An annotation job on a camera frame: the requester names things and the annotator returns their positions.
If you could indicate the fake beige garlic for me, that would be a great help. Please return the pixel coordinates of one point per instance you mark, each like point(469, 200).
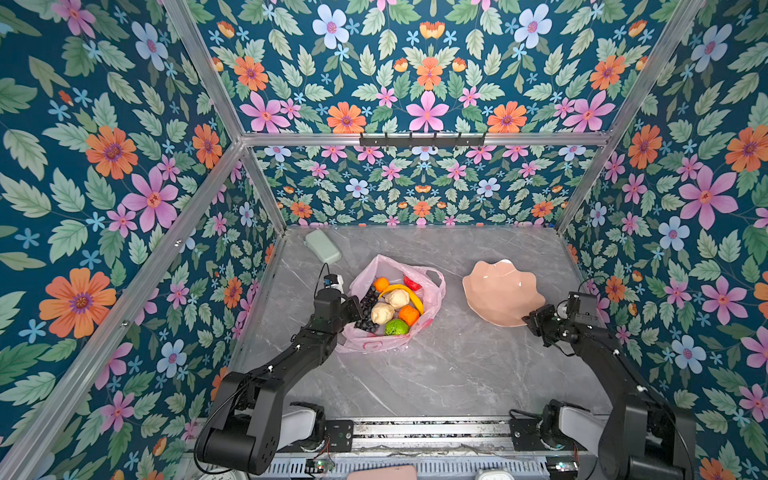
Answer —
point(382, 313)
point(397, 298)

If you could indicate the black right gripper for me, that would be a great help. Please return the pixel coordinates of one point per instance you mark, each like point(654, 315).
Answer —
point(535, 319)

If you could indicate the pink scalloped bowl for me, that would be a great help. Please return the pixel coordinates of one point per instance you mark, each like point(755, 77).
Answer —
point(501, 294)

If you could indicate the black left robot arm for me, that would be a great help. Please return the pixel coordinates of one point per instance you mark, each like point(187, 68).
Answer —
point(243, 428)

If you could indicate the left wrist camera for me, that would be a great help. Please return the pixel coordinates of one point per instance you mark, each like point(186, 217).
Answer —
point(333, 281)

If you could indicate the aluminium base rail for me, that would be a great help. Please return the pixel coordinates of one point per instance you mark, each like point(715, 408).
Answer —
point(432, 432)

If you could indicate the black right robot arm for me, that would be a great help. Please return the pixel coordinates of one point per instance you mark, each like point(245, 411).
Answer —
point(643, 436)

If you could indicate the fake orange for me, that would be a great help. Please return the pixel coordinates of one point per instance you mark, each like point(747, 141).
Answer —
point(381, 284)
point(409, 314)

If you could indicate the fake dark grapes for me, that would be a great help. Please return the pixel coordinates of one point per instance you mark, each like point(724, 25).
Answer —
point(367, 303)

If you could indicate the fake red strawberry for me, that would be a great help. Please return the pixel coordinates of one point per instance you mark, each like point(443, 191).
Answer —
point(411, 284)

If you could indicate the fake yellow banana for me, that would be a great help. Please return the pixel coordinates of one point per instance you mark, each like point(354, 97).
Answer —
point(415, 300)

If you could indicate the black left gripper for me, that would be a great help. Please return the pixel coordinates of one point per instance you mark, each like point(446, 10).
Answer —
point(351, 302)

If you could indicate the black hook rail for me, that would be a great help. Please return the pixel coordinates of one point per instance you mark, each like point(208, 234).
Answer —
point(408, 140)

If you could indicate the fake green lime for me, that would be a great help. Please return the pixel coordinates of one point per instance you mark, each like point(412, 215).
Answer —
point(397, 327)

